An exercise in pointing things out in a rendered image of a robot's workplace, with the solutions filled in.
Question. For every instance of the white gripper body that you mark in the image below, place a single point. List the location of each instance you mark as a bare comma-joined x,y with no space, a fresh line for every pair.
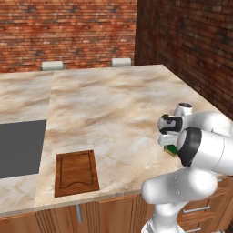
167,139

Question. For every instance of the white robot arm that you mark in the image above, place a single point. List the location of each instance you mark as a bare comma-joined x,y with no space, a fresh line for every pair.
197,151

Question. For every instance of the green sponge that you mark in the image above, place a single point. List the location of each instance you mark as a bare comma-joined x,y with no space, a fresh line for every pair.
171,150

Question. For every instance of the brown wooden cutting board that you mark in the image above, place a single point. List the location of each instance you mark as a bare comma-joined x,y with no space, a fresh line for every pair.
75,173

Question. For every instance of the wooden drawer front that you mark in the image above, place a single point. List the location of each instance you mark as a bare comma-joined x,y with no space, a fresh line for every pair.
209,224
217,201

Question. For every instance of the wooden cupboard door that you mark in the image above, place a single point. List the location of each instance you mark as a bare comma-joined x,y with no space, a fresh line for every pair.
57,220
16,224
121,215

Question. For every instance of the white stool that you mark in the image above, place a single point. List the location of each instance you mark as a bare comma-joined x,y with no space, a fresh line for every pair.
52,65
121,62

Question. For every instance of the dark grey hob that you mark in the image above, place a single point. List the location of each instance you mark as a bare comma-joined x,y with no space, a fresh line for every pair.
19,148

